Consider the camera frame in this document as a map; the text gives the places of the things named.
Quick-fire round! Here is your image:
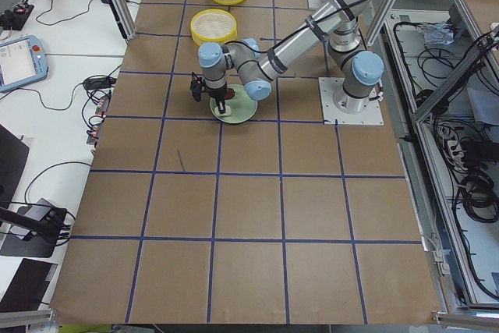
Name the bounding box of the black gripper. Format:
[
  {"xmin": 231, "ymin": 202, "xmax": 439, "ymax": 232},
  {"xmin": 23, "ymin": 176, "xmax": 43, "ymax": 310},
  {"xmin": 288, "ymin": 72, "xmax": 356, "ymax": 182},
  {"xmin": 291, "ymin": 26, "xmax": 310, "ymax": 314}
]
[{"xmin": 204, "ymin": 77, "xmax": 227, "ymax": 114}]

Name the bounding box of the white steamed bun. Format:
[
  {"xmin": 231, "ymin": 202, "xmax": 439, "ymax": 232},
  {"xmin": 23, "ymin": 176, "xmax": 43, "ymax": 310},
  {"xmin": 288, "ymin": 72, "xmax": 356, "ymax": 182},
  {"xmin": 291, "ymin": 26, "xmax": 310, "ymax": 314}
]
[{"xmin": 214, "ymin": 106, "xmax": 232, "ymax": 118}]

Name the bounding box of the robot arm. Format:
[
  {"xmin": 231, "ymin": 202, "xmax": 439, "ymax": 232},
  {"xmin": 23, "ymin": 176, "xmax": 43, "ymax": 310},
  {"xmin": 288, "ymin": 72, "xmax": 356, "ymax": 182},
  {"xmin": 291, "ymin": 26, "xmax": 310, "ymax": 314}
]
[{"xmin": 190, "ymin": 0, "xmax": 384, "ymax": 114}]

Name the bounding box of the middle yellow bamboo steamer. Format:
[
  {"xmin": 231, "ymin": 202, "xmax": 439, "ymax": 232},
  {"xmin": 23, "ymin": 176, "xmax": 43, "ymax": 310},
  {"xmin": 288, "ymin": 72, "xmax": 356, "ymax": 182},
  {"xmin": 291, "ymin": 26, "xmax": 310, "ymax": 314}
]
[{"xmin": 189, "ymin": 9, "xmax": 237, "ymax": 46}]

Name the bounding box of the brown steamed bun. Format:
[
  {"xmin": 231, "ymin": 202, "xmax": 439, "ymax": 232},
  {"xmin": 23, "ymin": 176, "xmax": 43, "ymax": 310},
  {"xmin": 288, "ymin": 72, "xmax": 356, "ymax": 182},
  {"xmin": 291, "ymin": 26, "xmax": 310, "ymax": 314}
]
[{"xmin": 225, "ymin": 88, "xmax": 235, "ymax": 100}]

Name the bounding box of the light green plate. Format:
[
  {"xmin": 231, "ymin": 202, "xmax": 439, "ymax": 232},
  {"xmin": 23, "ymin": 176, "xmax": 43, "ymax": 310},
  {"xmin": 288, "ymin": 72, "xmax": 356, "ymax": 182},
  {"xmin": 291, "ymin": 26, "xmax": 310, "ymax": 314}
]
[{"xmin": 210, "ymin": 84, "xmax": 258, "ymax": 124}]

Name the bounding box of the teach pendant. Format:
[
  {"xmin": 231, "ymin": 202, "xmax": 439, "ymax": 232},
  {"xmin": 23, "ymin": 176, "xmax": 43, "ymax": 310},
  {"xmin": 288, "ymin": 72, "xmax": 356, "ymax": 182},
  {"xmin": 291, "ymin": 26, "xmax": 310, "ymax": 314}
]
[{"xmin": 1, "ymin": 35, "xmax": 48, "ymax": 93}]

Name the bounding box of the black laptop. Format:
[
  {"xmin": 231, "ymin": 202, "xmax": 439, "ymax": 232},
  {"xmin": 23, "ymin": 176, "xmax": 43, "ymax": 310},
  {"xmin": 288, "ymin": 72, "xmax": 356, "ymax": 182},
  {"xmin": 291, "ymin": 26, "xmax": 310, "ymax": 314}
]
[{"xmin": 0, "ymin": 126, "xmax": 29, "ymax": 208}]

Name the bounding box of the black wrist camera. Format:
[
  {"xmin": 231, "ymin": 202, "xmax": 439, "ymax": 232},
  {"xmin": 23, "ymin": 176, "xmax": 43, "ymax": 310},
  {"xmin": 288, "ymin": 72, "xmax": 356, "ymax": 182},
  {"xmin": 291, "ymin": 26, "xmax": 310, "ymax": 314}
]
[{"xmin": 190, "ymin": 72, "xmax": 204, "ymax": 102}]

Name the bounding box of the black camera stand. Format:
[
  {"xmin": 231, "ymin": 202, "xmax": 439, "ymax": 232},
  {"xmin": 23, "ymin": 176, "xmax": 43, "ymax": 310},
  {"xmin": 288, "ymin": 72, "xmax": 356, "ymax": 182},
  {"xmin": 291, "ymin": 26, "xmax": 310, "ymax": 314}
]
[{"xmin": 1, "ymin": 199, "xmax": 69, "ymax": 258}]

